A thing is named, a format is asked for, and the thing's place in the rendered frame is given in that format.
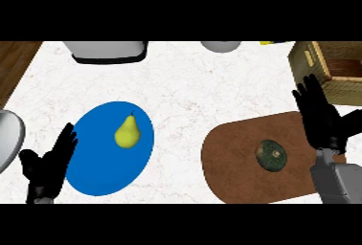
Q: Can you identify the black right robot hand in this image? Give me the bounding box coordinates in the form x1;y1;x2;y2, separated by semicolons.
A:
291;74;362;155

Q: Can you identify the grey round container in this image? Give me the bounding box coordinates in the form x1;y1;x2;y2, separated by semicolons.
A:
200;41;244;54

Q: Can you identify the dark green squash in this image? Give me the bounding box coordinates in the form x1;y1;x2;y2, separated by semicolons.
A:
254;139;288;173

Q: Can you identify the yellow pear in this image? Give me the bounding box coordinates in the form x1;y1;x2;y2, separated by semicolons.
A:
114;111;143;149

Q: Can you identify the grey round bowl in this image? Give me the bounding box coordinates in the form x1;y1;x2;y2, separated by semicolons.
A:
0;109;27;175

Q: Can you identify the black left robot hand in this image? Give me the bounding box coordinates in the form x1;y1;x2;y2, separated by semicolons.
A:
18;122;80;204

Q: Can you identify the blue oval plate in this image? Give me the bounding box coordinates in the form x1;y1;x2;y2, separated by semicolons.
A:
65;100;155;197

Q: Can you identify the brown wooden cutting board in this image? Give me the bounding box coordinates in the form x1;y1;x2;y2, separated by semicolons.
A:
201;110;347;205

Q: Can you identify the white and black appliance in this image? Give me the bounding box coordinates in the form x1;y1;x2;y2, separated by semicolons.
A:
62;41;149;65

